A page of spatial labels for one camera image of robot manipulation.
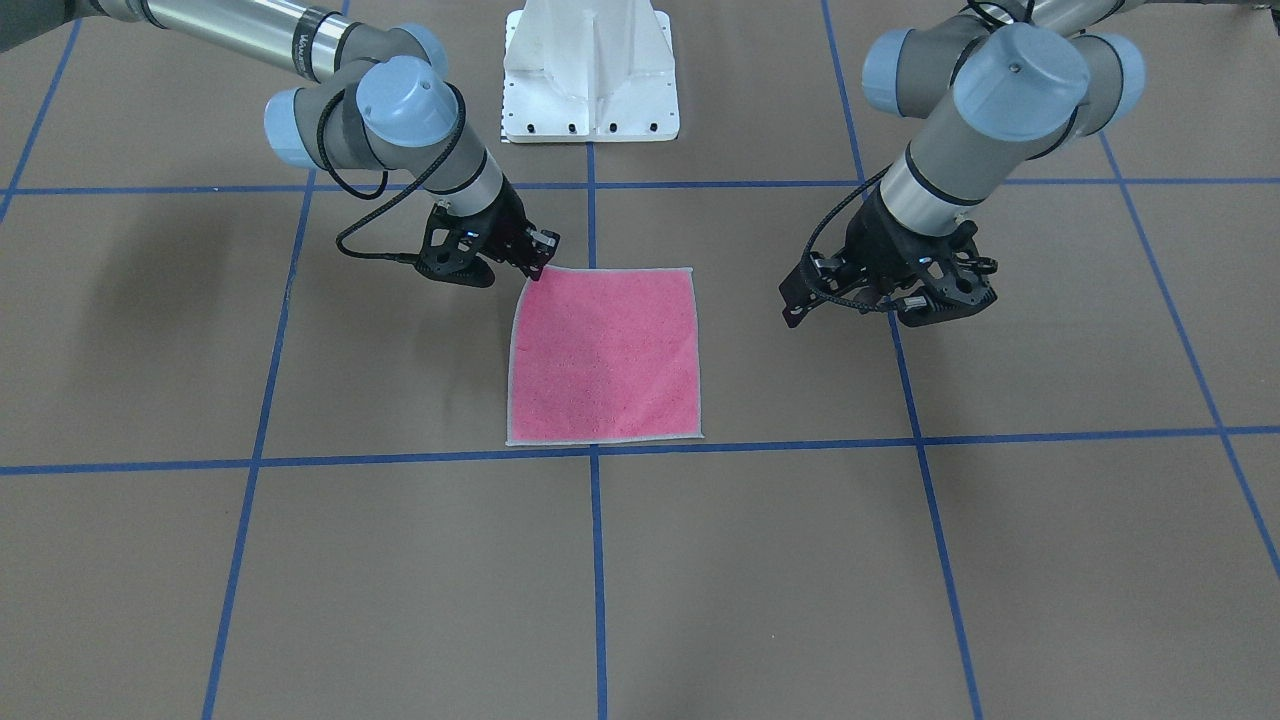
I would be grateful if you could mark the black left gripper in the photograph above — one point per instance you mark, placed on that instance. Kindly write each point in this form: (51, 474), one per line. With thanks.
(884, 243)

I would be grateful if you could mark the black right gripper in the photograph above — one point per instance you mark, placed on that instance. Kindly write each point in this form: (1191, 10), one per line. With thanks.
(497, 224)

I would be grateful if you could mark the pink towel with grey back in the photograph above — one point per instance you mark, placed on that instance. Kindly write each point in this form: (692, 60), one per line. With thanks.
(605, 356)

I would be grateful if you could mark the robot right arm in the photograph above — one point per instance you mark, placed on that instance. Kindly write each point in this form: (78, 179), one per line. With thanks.
(378, 116)

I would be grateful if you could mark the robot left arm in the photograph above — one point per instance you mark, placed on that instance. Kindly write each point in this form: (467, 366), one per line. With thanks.
(997, 84)

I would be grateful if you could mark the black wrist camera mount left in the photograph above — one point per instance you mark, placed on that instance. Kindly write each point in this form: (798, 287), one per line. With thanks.
(952, 278)

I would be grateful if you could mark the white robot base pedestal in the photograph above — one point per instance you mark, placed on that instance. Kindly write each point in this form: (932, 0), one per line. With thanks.
(589, 72)

